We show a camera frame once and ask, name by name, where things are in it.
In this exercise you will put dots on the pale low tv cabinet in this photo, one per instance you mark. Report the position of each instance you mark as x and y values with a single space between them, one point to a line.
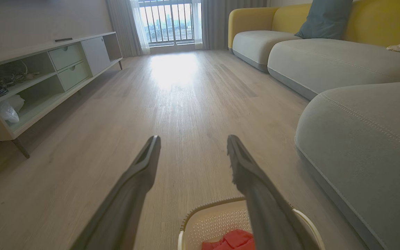
43 92

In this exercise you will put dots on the small grey sofa seat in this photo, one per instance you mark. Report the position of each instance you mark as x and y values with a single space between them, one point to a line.
259 45

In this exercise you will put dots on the pale green cabinet drawer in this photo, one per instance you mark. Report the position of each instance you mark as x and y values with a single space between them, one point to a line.
75 75
66 56

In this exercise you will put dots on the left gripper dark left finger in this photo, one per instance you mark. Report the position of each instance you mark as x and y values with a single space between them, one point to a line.
123 208

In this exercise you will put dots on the yellow sofa backrest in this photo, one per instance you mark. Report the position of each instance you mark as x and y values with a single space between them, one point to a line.
252 17

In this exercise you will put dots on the long grey sofa seat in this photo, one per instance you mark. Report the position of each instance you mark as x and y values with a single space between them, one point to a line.
325 62

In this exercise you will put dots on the white cabinet door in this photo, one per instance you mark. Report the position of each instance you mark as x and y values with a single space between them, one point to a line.
96 55

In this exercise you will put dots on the white sheer curtain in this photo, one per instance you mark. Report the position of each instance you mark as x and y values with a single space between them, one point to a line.
197 21
141 27

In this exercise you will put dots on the cream laundry basket brown rim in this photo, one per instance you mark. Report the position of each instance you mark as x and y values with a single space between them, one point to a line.
214 222

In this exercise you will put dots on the red cloth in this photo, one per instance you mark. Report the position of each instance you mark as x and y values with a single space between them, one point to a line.
234 241

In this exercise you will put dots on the black remote control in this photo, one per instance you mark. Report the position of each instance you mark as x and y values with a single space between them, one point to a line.
63 40

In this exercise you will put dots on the blue-grey cushion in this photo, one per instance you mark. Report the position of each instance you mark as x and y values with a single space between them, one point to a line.
325 19

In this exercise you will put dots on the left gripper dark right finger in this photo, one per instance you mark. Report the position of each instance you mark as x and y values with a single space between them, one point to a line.
262 208

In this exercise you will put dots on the large grey sofa seat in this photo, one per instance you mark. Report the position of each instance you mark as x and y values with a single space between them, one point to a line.
377 146

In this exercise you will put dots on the white plastic bag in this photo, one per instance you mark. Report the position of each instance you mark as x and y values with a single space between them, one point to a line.
9 109

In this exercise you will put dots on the grey curtain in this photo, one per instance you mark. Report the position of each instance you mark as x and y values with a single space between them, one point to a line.
122 24
221 21

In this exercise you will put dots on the dark balcony window railing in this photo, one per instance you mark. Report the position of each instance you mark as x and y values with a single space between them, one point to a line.
175 21

